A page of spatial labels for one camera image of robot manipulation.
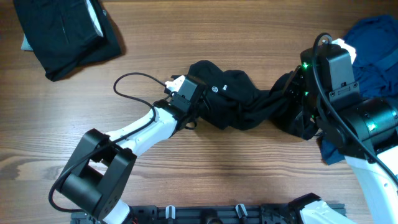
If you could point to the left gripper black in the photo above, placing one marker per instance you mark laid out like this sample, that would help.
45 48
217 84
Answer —
203 103

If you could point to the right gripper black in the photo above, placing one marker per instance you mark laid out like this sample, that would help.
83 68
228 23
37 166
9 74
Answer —
293 84

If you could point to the black t-shirt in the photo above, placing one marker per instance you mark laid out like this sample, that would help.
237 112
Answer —
232 100

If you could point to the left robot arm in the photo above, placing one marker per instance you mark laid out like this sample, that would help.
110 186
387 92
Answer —
97 172

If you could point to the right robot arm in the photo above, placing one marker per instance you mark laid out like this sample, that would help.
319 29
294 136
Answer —
325 97

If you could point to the blue garment pile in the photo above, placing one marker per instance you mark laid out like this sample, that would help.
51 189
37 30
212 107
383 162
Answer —
375 66

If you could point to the folded black garment stack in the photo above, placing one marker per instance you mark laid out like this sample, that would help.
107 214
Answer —
65 34

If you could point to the folded grey garment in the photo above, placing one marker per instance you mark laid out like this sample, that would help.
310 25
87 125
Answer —
25 45

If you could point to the black mounting rail base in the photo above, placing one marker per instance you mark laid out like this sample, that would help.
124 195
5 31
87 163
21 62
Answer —
265 213

